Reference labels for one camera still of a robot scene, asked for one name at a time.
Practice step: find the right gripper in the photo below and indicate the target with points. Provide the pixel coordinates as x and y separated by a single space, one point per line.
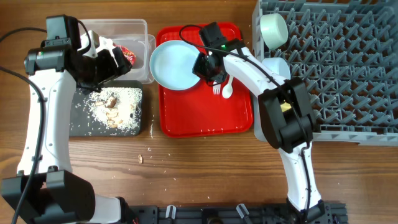
198 69

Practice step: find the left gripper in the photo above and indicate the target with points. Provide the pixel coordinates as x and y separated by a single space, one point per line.
124 65

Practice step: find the white plastic fork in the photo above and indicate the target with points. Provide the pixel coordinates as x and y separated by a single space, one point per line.
216 89

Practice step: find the white napkin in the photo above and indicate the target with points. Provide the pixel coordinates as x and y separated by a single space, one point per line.
105 44

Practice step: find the white plastic spoon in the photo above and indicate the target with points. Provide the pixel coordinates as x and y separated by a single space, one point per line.
228 89

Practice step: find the large light blue plate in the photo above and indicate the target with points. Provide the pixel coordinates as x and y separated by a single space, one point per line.
171 65

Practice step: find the red snack wrapper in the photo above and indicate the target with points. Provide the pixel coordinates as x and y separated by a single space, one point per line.
131 57

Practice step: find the small light blue bowl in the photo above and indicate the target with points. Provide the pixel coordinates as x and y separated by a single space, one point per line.
278 65

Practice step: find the mint green bowl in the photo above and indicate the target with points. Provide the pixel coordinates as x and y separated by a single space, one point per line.
273 30

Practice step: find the yellow plastic cup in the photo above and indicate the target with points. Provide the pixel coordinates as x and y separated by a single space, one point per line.
285 107

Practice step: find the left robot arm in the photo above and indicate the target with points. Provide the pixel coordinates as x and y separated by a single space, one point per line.
45 190

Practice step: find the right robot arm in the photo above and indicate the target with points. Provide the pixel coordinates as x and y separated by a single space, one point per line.
287 118

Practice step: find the grey dishwasher rack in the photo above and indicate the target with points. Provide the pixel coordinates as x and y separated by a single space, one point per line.
346 52

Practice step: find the food scraps and rice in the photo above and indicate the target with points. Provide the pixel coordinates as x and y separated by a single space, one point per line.
113 109

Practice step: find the black plastic tray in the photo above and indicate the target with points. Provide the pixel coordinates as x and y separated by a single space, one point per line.
109 109

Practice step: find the red serving tray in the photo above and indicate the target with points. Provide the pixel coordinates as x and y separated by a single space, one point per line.
197 111

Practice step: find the clear plastic bin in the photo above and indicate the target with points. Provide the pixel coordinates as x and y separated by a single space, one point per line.
133 35

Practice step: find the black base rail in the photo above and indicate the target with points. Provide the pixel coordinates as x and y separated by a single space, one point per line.
324 212

